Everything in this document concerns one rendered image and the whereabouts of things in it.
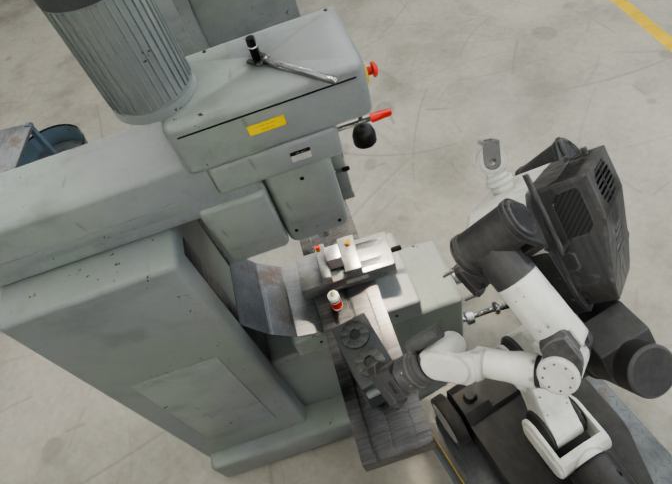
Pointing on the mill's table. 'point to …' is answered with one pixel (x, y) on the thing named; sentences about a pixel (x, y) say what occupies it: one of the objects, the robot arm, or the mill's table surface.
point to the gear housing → (276, 160)
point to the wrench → (293, 69)
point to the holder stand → (361, 352)
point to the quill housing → (308, 199)
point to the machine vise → (314, 265)
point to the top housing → (268, 92)
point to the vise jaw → (350, 256)
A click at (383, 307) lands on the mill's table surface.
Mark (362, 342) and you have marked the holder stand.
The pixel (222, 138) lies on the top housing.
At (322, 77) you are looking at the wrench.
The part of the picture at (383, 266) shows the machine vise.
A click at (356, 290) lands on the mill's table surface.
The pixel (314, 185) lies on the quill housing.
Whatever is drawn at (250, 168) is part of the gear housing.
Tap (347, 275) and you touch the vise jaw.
